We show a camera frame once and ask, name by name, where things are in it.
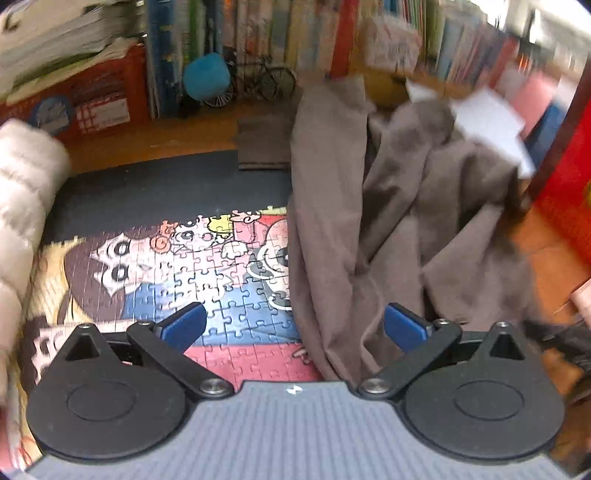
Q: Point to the cartoon jigsaw puzzle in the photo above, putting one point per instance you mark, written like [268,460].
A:
[234,264]

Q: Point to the blue plush ball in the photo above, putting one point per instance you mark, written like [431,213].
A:
[206,77]

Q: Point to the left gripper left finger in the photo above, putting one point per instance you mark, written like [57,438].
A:
[162,345]

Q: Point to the beige puffer jacket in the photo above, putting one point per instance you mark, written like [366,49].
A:
[34,166]

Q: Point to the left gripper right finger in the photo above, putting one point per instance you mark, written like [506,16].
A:
[425,346]

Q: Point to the miniature bicycle model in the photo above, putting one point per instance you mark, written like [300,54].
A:
[259,78]

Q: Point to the row of upright books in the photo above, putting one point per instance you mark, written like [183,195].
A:
[455,42]

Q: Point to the dark blue puzzle mat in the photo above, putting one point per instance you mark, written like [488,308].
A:
[173,189]

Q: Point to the white paper sheet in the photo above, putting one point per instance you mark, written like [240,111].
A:
[482,127]

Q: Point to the brown garment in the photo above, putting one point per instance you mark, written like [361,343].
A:
[395,207]

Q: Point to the red box with label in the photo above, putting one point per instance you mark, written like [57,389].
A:
[105,93]

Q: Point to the stack of books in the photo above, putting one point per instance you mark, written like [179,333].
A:
[45,42]

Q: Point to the red gift bag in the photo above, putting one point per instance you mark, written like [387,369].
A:
[561,188]

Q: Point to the folded brown cloth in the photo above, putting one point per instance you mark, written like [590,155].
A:
[263,142]

